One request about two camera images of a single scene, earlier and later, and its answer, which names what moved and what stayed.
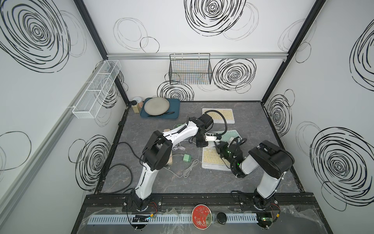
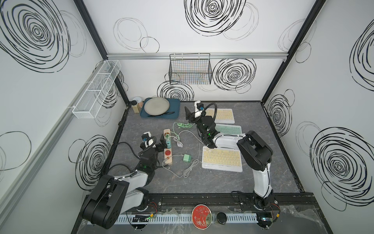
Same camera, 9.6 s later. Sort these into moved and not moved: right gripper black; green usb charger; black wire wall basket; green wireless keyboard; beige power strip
Moved: green wireless keyboard; right gripper black
Not moved: green usb charger; beige power strip; black wire wall basket
